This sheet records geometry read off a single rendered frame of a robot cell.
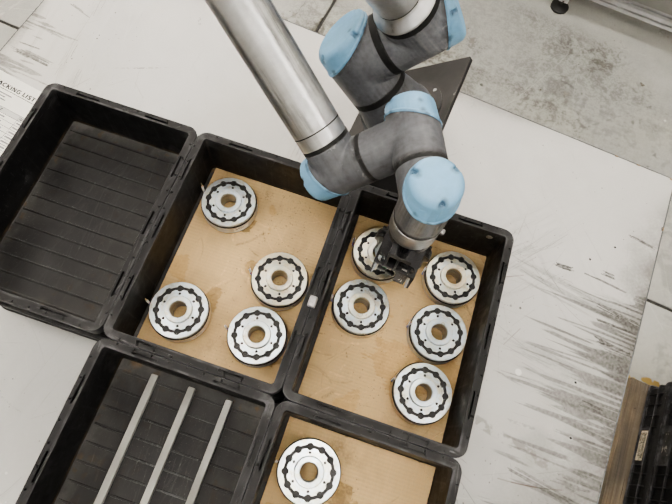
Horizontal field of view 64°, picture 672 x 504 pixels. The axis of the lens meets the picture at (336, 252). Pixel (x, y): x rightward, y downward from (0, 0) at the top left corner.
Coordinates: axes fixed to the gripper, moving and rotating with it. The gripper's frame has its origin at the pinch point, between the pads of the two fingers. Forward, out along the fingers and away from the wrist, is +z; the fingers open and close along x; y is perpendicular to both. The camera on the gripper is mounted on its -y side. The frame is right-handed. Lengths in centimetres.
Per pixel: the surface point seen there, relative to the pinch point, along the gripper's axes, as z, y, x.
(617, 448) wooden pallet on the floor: 71, -2, 85
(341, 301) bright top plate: -0.9, 11.8, -5.9
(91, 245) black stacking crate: 2, 21, -52
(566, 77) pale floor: 85, -141, 37
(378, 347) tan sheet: 2.1, 15.9, 3.5
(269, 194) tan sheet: 2.0, -2.7, -27.8
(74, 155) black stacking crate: 2, 7, -66
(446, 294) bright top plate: -0.7, 2.3, 11.0
